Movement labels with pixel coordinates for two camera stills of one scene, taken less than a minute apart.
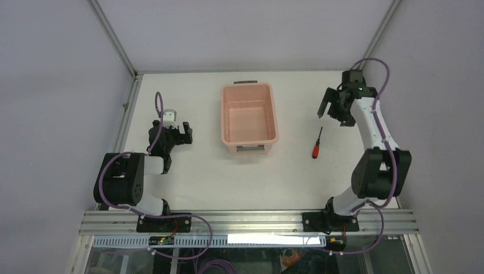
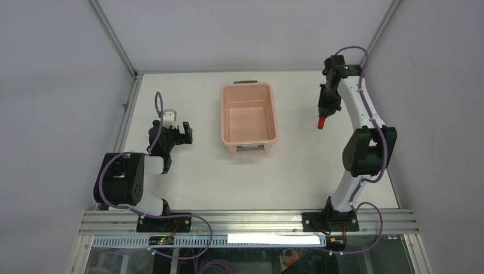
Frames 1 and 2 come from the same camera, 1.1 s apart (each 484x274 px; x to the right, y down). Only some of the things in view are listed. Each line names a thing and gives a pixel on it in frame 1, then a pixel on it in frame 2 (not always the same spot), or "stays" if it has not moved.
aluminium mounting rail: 108,223 stays
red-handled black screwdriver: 316,148 -> 321,122
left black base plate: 148,224 stays
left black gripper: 181,137 stays
